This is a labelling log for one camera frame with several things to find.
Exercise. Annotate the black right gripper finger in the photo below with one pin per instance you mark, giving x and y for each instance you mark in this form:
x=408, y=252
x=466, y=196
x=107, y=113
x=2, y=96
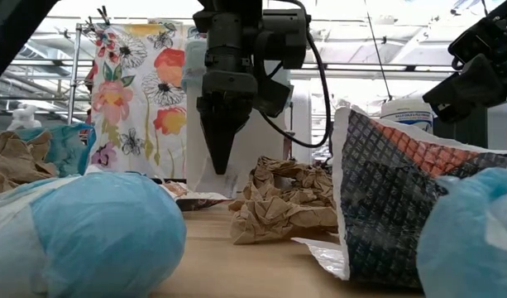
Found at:
x=464, y=89

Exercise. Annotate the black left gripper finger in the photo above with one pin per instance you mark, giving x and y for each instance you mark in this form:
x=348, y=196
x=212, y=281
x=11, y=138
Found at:
x=222, y=132

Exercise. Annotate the white plastic trash bin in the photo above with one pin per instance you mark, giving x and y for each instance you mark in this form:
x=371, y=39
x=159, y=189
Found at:
x=195, y=145

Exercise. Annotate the white wrapper orange print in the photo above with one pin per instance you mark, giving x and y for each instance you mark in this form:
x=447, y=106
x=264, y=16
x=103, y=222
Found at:
x=195, y=200

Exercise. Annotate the brown paper wad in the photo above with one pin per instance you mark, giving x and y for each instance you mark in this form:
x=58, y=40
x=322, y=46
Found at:
x=13, y=161
x=278, y=211

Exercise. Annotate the white wrapper dark grid print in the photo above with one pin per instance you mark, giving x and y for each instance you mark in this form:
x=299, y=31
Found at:
x=385, y=198

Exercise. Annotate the blue white bag ball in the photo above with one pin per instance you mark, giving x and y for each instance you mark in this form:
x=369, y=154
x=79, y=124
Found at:
x=464, y=240
x=104, y=236

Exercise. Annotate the teal folded trash bag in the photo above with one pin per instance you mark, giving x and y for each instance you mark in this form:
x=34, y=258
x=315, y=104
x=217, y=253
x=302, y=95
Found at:
x=71, y=149

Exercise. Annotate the yellow Lysol wipes canister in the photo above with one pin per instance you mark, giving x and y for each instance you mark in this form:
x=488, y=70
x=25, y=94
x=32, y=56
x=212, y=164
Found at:
x=406, y=116

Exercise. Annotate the floral print cloth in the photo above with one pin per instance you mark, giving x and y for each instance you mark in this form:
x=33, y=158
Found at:
x=129, y=103

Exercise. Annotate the black clip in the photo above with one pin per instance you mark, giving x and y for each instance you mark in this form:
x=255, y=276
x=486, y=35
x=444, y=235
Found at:
x=89, y=25
x=103, y=14

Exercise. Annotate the white plastic object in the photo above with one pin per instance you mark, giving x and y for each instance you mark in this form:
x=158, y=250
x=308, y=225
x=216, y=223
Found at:
x=25, y=118

